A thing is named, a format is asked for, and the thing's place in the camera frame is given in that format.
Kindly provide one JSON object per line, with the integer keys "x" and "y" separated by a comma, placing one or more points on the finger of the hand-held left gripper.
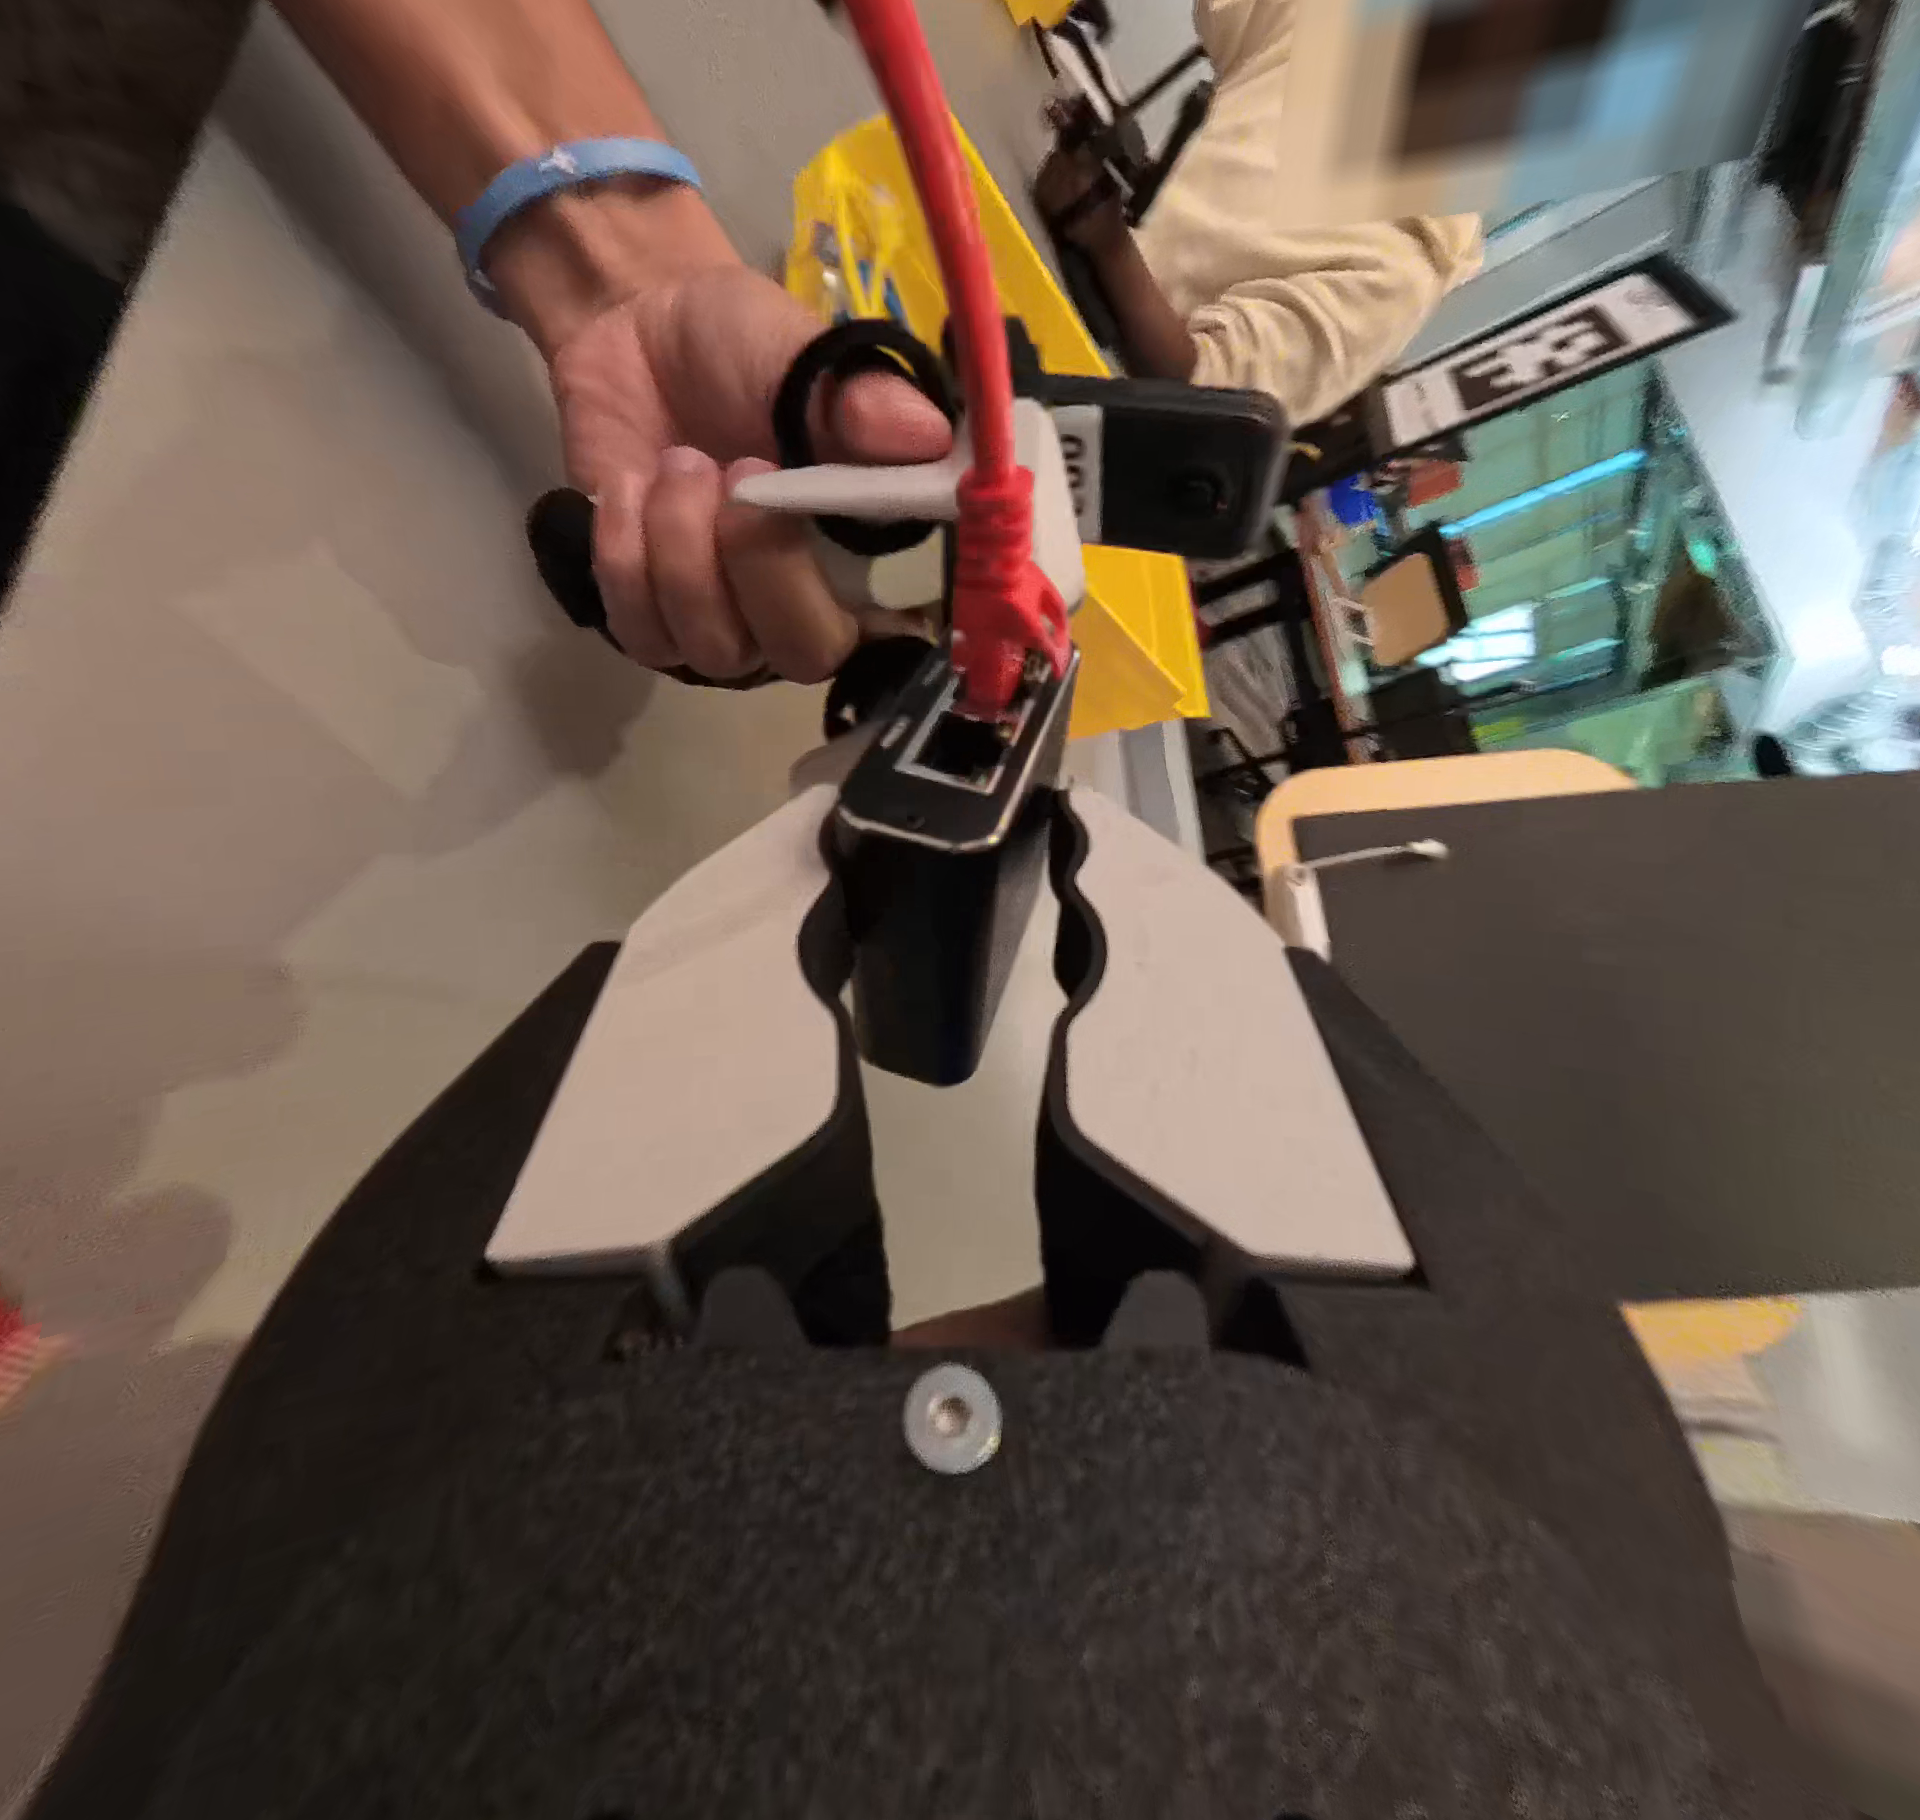
{"x": 1058, "y": 441}

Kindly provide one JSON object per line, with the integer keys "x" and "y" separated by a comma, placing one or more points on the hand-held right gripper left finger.
{"x": 676, "y": 1080}

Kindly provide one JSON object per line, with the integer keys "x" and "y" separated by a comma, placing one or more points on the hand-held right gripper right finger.
{"x": 1228, "y": 1080}

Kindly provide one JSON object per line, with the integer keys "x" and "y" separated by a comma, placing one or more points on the black ethernet port adapter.
{"x": 937, "y": 947}

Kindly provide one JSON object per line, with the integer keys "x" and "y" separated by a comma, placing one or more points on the person's left forearm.
{"x": 418, "y": 51}

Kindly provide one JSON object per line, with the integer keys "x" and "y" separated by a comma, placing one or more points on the person's left hand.
{"x": 676, "y": 426}

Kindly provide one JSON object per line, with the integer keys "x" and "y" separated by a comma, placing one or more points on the framed marker poster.
{"x": 1547, "y": 356}

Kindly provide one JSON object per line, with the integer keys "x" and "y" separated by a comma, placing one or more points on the blue wristband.
{"x": 603, "y": 165}

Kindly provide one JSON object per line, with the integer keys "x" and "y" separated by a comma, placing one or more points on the person's black clothing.
{"x": 50, "y": 377}

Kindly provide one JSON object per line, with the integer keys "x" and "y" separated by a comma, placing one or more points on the brown board black frame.
{"x": 1422, "y": 604}

